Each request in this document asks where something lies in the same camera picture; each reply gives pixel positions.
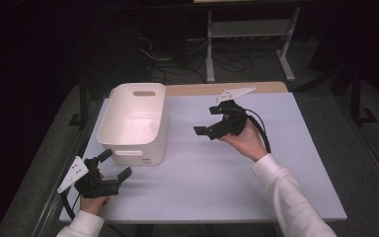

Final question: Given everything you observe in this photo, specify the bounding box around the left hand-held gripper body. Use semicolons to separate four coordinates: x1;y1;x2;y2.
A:
56;156;122;199

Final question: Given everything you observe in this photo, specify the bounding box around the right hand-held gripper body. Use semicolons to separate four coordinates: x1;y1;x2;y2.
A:
206;86;257;141

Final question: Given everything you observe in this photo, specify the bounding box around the white plastic storage bin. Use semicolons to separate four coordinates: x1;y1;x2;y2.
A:
97;82;170;167

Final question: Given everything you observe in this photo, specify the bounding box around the person's left hand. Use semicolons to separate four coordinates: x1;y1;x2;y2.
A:
79;173;111;215

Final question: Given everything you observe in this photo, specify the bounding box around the person's right hand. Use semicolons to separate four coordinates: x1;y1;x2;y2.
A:
218;119;270;163

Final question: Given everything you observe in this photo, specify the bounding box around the wooden board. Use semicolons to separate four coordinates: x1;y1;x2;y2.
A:
164;81;289;97

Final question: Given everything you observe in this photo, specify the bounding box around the black metal stand leg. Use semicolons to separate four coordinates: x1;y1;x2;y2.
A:
68;74;92;127
349;63;379;126

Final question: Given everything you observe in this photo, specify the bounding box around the white metal stand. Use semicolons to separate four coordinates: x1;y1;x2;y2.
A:
205;6;301;83

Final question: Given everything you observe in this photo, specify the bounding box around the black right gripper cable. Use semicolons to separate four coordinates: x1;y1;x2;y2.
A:
243;108;272;154

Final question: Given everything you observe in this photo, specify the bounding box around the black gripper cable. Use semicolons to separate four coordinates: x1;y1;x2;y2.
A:
60;193;81;221
243;108;272;154

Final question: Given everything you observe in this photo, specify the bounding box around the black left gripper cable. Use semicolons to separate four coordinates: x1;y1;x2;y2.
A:
60;193;81;221

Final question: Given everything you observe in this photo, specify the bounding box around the tangle of black floor cables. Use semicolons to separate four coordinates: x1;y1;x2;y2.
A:
137;36;277;83

